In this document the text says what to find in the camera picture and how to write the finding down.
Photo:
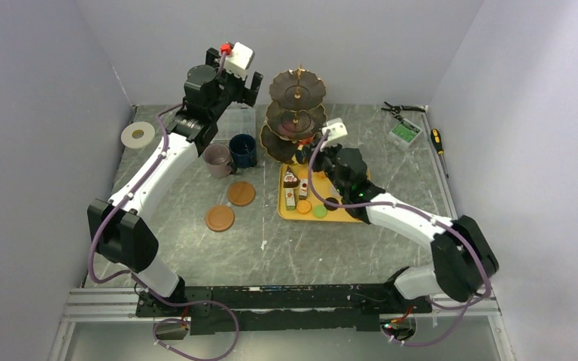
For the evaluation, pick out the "wooden coaster near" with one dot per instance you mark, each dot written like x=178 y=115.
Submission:
x=219 y=218

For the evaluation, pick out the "black pliers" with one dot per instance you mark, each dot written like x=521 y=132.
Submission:
x=396 y=110

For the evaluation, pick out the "green macaron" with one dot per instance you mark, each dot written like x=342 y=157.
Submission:
x=319 y=211

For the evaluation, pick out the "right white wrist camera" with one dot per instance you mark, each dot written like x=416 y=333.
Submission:
x=335 y=130

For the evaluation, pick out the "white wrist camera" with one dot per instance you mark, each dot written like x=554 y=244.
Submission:
x=335 y=130
x=236 y=59

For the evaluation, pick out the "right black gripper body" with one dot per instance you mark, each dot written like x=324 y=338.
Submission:
x=325 y=159

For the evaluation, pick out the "chocolate triangle cake slice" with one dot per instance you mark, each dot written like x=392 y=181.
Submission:
x=290 y=180

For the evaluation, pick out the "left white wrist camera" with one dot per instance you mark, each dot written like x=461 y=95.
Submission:
x=236 y=59

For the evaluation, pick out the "yellow serving tray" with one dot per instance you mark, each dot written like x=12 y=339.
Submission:
x=323 y=187

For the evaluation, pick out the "black sandwich cookie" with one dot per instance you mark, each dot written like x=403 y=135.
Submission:
x=331 y=203

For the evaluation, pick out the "yellow black screwdriver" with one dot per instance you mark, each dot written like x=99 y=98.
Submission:
x=436 y=140

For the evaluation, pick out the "wooden coaster far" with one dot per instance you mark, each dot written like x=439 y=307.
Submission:
x=241 y=193

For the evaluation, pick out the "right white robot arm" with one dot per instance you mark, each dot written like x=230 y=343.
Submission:
x=462 y=261

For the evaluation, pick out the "orange round cookie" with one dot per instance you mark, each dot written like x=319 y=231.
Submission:
x=304 y=206

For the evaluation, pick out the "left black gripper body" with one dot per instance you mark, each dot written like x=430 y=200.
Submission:
x=232 y=88

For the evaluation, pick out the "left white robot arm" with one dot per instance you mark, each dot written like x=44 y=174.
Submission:
x=119 y=224

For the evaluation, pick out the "green white device box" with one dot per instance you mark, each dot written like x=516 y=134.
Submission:
x=405 y=134

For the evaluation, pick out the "white tape roll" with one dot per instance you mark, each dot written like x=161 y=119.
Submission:
x=137 y=135

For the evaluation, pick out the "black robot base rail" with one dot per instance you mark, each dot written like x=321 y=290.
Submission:
x=211 y=309

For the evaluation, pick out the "red white cake slice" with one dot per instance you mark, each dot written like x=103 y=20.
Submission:
x=303 y=191

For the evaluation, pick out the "dark blue mug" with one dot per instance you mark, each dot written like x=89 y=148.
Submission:
x=243 y=148

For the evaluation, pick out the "three-tier black dessert stand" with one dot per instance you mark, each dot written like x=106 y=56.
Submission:
x=294 y=116

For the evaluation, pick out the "clear plastic box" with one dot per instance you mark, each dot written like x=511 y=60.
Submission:
x=236 y=121

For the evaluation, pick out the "green layered cake slice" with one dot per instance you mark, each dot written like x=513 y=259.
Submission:
x=289 y=197

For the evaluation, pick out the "wooden coaster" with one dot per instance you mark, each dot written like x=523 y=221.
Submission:
x=219 y=218
x=241 y=193

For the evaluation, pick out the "mauve mug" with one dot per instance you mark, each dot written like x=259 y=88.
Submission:
x=218 y=160

